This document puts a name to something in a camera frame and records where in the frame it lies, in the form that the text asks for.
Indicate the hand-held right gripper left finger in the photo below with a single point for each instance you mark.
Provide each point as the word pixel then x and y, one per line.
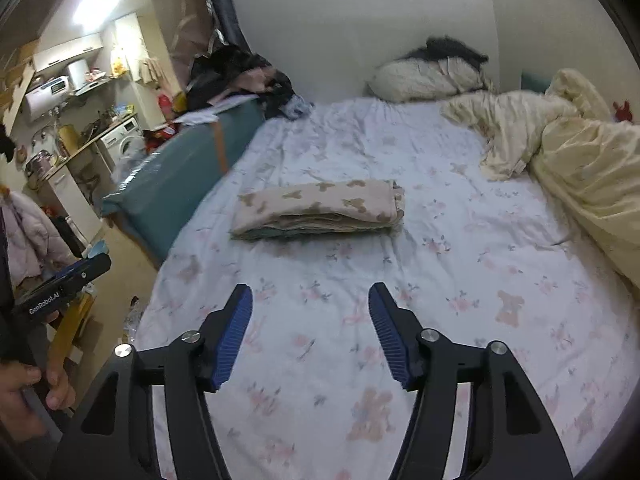
pixel 232 330

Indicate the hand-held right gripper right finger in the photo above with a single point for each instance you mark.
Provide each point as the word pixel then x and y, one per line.
pixel 392 335

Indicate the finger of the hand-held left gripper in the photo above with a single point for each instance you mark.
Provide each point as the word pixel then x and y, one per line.
pixel 62 274
pixel 90 272

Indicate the person's left hand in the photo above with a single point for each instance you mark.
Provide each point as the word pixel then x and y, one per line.
pixel 15 390

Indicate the blue bowl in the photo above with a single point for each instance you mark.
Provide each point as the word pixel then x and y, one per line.
pixel 97 247

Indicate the pink padded jacket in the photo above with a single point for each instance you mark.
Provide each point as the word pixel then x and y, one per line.
pixel 35 240

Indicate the bed with floral sheet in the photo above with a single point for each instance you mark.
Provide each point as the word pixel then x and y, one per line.
pixel 400 270

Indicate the kitchen counter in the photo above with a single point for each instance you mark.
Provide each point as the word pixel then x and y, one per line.
pixel 75 185

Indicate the metal cooking pot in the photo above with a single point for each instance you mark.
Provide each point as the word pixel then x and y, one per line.
pixel 39 164

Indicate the white washing machine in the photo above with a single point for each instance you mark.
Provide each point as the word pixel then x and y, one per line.
pixel 122 142

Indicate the white water heater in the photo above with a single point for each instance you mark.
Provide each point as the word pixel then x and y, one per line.
pixel 47 97

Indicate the orange tape strip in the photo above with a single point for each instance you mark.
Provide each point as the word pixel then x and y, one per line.
pixel 220 147

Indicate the red bottle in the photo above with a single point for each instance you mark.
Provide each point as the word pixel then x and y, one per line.
pixel 164 105

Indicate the white papers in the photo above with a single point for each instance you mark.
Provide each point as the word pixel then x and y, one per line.
pixel 197 116

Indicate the cardboard boxes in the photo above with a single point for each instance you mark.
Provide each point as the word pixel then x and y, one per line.
pixel 17 85

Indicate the white paper towel roll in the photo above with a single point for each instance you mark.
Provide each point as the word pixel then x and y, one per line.
pixel 78 74

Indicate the pink hanging towel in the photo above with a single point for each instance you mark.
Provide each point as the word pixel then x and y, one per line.
pixel 151 70

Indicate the yellow bag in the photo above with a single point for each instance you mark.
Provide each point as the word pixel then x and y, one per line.
pixel 118 62

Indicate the tall white cabinet door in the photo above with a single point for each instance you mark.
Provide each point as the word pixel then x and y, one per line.
pixel 129 40

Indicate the pile of dark clothes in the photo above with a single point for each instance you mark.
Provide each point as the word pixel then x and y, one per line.
pixel 235 72

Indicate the grey-white pillow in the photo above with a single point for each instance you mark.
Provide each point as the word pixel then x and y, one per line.
pixel 415 80

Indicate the pale yellow duvet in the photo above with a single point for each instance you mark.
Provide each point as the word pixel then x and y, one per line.
pixel 585 160

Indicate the ceiling light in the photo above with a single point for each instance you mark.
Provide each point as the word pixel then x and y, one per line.
pixel 94 6

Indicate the brown and dark curtain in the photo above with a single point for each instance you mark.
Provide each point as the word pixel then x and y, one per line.
pixel 200 15

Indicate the teal headboard cushion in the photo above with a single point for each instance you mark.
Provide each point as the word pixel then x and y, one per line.
pixel 534 82

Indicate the dark clothes on pillow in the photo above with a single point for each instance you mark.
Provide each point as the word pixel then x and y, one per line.
pixel 450 47

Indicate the small red toy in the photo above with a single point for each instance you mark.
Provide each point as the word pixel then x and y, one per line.
pixel 623 111

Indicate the white wall cabinets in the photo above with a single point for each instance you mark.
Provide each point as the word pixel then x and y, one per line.
pixel 70 52

